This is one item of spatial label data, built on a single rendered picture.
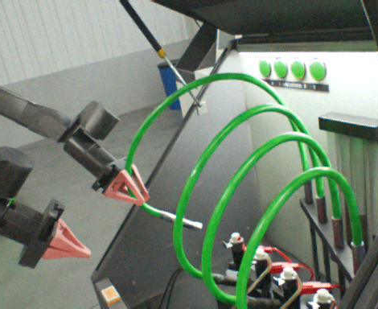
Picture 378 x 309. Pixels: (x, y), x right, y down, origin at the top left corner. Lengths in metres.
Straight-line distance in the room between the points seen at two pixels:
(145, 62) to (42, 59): 1.83
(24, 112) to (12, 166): 0.29
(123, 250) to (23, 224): 0.47
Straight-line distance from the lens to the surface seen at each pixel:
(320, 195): 0.86
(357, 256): 0.72
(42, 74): 7.29
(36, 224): 0.70
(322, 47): 0.88
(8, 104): 0.95
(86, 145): 0.89
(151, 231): 1.13
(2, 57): 7.19
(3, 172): 0.66
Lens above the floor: 1.55
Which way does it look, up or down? 20 degrees down
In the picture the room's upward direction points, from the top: 12 degrees counter-clockwise
